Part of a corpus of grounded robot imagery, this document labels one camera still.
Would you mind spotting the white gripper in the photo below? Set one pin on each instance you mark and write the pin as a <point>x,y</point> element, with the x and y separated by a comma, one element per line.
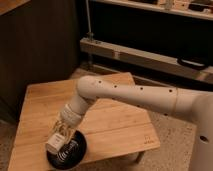
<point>71,118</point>

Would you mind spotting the metal vertical pole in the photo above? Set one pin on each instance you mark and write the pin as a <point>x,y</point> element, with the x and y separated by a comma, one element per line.
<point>90,33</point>

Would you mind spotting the dark wooden cabinet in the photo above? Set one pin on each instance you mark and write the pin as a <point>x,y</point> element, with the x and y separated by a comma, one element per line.
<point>38,43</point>

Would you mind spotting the wooden shelf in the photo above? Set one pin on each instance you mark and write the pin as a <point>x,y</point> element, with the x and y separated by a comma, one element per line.
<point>176,7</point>

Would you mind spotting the wooden table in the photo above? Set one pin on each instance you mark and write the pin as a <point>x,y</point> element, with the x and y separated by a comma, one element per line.
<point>111,128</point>

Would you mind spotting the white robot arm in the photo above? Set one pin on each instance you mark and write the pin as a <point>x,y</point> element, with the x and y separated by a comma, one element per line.
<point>198,105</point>

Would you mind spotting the grey metal beam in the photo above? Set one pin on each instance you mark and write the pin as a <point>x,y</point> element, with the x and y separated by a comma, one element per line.
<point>144,59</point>

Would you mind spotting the black ceramic bowl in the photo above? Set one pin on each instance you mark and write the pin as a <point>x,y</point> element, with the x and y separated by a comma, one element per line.
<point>71,154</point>

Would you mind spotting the black handle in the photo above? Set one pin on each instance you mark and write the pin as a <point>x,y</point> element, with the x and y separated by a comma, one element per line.
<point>192,65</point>

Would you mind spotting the white labelled bottle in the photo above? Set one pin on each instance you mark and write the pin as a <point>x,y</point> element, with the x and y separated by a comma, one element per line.
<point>56,141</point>

